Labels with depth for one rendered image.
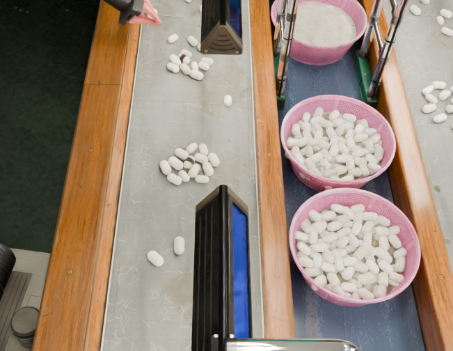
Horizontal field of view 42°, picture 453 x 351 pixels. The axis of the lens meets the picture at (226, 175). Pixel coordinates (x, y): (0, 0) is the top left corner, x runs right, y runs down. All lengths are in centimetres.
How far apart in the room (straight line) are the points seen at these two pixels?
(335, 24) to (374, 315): 84
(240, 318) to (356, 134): 77
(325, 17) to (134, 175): 76
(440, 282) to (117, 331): 63
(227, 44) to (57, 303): 58
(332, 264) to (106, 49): 79
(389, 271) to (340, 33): 75
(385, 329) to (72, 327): 61
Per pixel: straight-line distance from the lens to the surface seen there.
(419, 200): 133
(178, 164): 130
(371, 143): 143
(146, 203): 127
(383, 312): 127
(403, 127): 145
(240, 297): 79
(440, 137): 150
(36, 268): 154
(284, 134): 138
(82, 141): 136
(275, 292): 115
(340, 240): 125
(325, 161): 136
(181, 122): 141
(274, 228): 121
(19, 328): 139
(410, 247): 128
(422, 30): 178
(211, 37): 110
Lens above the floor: 179
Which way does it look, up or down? 53 degrees down
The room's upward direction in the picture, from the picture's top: 4 degrees clockwise
